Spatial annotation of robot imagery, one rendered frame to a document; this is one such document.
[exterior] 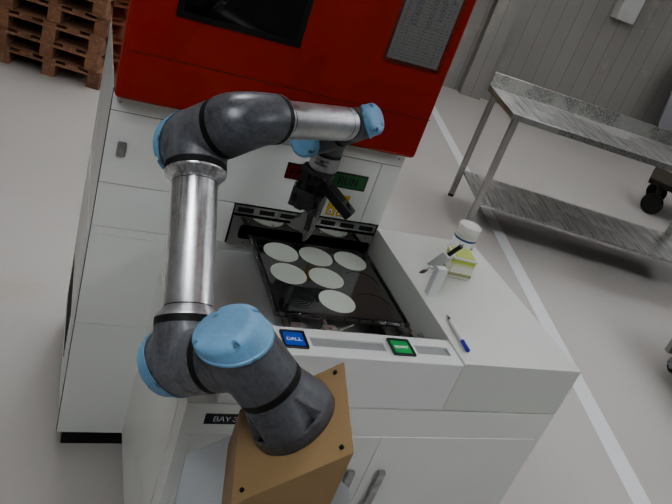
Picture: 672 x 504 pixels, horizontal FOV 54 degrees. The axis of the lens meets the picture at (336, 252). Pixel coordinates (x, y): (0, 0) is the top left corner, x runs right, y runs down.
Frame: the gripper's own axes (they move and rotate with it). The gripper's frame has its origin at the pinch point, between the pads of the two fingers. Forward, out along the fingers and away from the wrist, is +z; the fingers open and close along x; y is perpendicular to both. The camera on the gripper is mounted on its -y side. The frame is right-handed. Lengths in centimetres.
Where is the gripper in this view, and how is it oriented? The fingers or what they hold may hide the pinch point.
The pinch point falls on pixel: (307, 238)
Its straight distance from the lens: 181.2
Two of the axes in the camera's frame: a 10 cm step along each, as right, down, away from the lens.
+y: -9.0, -4.1, 1.4
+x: -3.0, 3.6, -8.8
